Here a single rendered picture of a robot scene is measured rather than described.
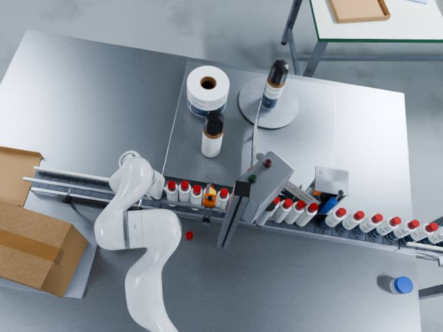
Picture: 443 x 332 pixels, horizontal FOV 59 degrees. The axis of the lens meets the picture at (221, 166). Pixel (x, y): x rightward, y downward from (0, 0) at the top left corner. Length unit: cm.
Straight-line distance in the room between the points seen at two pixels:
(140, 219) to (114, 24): 269
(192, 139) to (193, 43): 164
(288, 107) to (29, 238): 130
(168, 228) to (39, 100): 130
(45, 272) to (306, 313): 103
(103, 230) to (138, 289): 19
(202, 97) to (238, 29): 178
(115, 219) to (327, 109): 137
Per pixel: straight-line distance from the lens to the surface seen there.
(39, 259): 152
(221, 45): 341
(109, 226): 104
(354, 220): 169
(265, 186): 115
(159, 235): 104
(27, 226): 157
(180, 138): 188
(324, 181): 159
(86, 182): 183
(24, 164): 200
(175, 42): 341
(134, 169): 108
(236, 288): 172
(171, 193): 159
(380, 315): 189
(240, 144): 188
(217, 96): 183
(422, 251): 198
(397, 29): 276
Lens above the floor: 253
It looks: 65 degrees down
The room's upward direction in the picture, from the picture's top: 12 degrees clockwise
